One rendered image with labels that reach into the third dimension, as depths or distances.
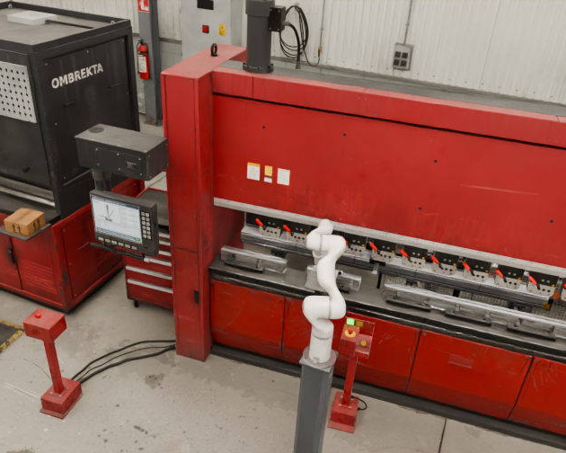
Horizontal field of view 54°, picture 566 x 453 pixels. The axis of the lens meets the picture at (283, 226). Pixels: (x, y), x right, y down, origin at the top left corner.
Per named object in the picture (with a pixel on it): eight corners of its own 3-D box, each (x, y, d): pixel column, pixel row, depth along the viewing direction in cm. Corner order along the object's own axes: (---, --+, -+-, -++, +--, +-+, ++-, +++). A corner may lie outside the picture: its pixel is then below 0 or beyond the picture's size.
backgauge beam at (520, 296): (239, 243, 438) (240, 231, 433) (245, 234, 450) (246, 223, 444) (549, 311, 386) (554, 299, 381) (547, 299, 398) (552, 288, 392)
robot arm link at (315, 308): (333, 340, 304) (338, 306, 292) (299, 338, 304) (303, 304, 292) (332, 325, 314) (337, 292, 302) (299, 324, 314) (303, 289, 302)
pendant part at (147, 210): (95, 240, 364) (88, 191, 346) (106, 232, 374) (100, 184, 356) (154, 257, 352) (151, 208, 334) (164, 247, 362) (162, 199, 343)
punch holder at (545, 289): (526, 292, 354) (534, 271, 345) (525, 285, 361) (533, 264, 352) (551, 297, 350) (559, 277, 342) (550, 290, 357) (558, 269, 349)
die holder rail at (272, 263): (220, 260, 418) (220, 249, 413) (224, 255, 423) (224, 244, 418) (284, 274, 407) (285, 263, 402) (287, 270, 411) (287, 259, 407)
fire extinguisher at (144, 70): (135, 77, 829) (132, 39, 800) (142, 75, 843) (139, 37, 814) (145, 80, 823) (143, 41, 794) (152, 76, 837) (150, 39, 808)
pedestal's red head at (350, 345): (338, 351, 371) (340, 332, 362) (342, 336, 385) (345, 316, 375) (367, 359, 367) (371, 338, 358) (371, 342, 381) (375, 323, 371)
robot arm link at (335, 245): (314, 321, 302) (344, 323, 302) (316, 313, 292) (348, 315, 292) (316, 239, 326) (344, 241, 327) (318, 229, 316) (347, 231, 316)
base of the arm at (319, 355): (329, 373, 308) (332, 348, 299) (297, 362, 314) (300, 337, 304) (340, 351, 323) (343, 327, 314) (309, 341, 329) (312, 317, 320)
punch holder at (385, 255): (370, 259, 376) (374, 238, 368) (373, 253, 383) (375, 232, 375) (393, 263, 373) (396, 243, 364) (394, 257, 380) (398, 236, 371)
